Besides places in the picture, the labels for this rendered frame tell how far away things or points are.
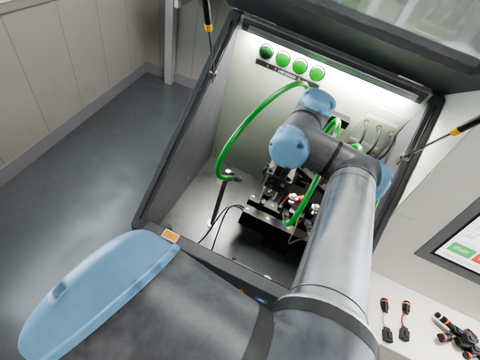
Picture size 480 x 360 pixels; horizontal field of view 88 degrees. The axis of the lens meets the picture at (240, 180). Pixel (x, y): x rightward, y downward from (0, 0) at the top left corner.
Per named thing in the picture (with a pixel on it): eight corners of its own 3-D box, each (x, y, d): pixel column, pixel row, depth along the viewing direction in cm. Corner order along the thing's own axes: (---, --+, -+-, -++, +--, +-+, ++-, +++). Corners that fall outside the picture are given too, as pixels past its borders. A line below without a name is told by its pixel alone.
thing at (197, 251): (143, 251, 89) (141, 229, 77) (151, 241, 92) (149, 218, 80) (302, 331, 85) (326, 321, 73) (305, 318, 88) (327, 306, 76)
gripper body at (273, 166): (258, 186, 68) (273, 154, 59) (267, 166, 74) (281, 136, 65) (283, 197, 68) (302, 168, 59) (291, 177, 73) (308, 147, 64)
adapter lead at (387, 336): (389, 343, 70) (394, 343, 69) (381, 341, 70) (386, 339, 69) (386, 301, 79) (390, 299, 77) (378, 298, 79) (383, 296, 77)
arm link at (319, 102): (297, 94, 49) (310, 81, 54) (278, 137, 57) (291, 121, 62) (333, 113, 47) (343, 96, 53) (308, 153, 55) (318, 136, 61)
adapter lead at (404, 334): (405, 342, 72) (411, 341, 70) (398, 338, 72) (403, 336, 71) (408, 304, 80) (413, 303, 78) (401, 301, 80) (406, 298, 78)
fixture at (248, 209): (233, 231, 99) (242, 211, 87) (242, 213, 105) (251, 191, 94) (312, 270, 96) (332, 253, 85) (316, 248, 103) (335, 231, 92)
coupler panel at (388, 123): (322, 172, 101) (370, 107, 78) (323, 167, 103) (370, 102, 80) (353, 186, 100) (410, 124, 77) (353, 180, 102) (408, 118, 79)
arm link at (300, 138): (332, 158, 41) (345, 128, 48) (273, 126, 43) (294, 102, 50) (311, 188, 47) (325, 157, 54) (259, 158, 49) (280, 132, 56)
